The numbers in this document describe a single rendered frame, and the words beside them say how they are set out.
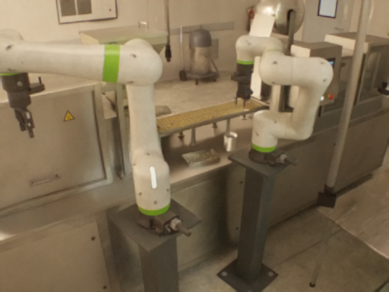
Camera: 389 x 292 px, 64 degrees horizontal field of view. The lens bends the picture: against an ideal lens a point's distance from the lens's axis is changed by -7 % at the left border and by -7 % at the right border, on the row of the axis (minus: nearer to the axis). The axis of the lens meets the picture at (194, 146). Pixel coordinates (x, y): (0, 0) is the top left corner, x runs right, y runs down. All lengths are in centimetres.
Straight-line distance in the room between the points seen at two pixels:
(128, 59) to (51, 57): 22
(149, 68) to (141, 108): 26
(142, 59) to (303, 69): 61
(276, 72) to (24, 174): 119
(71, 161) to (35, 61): 77
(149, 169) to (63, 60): 46
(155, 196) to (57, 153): 63
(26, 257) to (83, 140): 61
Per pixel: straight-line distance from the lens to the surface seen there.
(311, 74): 129
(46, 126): 158
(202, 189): 187
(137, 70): 98
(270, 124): 159
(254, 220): 190
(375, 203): 198
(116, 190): 171
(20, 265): 171
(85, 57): 99
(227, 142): 200
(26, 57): 101
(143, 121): 123
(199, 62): 583
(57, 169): 168
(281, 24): 227
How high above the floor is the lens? 177
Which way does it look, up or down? 28 degrees down
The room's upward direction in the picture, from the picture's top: straight up
